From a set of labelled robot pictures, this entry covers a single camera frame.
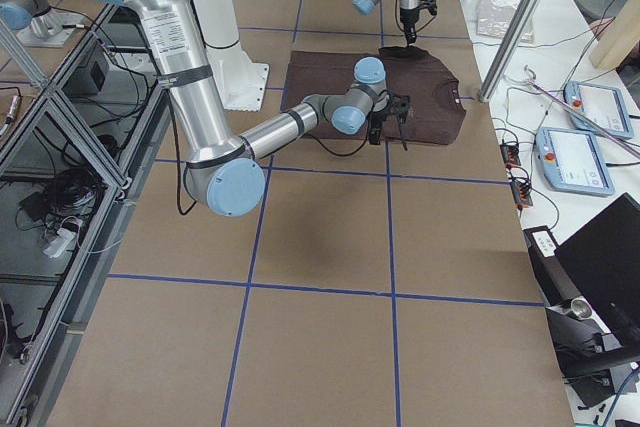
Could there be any dark brown t-shirt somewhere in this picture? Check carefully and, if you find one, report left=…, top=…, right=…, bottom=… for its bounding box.
left=282, top=45, right=468, bottom=147

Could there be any teach pendant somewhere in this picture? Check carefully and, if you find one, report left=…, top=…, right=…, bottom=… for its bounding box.
left=535, top=127, right=615, bottom=197
left=564, top=81, right=634, bottom=140

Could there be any white power strip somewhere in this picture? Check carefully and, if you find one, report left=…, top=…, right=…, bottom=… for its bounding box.
left=43, top=227, right=77, bottom=258

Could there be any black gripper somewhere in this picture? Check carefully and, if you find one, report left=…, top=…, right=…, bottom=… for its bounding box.
left=399, top=8, right=419, bottom=45
left=368, top=109, right=388, bottom=145

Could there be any upper teach pendant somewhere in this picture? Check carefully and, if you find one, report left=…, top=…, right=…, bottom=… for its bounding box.
left=564, top=81, right=634, bottom=140

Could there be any silver foil bag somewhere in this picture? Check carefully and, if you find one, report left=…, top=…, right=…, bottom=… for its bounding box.
left=476, top=0, right=518, bottom=39

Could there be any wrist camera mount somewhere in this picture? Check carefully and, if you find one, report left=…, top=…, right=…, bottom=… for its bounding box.
left=419, top=0, right=438, bottom=17
left=388, top=94, right=411, bottom=124

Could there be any aluminium frame rack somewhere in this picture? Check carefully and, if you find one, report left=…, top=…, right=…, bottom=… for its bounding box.
left=1, top=7, right=168, bottom=426

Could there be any bundle of black cables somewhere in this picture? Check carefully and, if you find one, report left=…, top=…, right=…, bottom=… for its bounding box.
left=19, top=166, right=106, bottom=228

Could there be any lower orange connector board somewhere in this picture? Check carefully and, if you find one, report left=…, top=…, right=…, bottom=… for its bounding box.
left=510, top=178, right=533, bottom=211

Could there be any black stand with label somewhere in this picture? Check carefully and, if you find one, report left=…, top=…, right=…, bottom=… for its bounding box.
left=523, top=226, right=581, bottom=306

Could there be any orange connector board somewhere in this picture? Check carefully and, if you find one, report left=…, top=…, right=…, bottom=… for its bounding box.
left=500, top=142, right=521, bottom=168
left=510, top=178, right=533, bottom=211

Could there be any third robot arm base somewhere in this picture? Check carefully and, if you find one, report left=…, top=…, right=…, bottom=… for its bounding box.
left=1, top=0, right=75, bottom=48

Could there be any upper orange connector board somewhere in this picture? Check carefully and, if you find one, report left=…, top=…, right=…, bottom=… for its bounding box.
left=500, top=142, right=521, bottom=168

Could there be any black box under frame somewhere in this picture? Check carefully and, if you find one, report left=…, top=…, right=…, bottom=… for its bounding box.
left=76, top=59, right=108, bottom=92

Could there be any wooden plank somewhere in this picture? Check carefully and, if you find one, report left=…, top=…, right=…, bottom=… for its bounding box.
left=589, top=0, right=639, bottom=70

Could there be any lower teach pendant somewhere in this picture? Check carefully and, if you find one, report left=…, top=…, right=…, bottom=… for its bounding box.
left=535, top=127, right=615, bottom=197

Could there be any aluminium frame post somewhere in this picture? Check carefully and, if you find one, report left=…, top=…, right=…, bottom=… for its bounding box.
left=479, top=0, right=540, bottom=102

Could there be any silver metal cup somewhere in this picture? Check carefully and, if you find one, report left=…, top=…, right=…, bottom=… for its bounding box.
left=560, top=297, right=593, bottom=321

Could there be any black laptop monitor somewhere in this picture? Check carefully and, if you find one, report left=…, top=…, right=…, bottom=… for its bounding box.
left=555, top=193, right=639, bottom=345

